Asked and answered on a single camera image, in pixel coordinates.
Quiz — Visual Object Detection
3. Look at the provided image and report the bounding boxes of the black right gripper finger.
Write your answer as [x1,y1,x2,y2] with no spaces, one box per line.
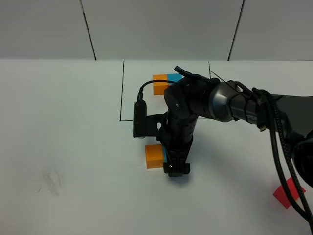
[163,137,193,177]

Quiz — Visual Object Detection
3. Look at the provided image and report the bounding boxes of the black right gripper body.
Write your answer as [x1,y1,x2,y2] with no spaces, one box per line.
[156,111,198,151]

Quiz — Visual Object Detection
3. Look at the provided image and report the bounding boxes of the red block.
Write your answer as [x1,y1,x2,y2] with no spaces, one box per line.
[272,178,307,210]

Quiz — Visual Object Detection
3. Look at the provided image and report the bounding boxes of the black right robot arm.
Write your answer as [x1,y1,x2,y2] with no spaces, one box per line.
[161,67,313,185]

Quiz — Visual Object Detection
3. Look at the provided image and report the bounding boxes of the orange template block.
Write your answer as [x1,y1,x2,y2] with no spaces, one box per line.
[153,74,170,95]

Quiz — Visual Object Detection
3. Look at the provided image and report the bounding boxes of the blue template block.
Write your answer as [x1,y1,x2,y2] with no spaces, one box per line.
[167,73,183,82]

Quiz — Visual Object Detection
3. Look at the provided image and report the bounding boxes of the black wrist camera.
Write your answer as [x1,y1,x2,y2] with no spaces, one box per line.
[133,100,164,138]

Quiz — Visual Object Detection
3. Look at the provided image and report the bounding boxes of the black braided cable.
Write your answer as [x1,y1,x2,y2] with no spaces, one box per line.
[251,87,313,222]

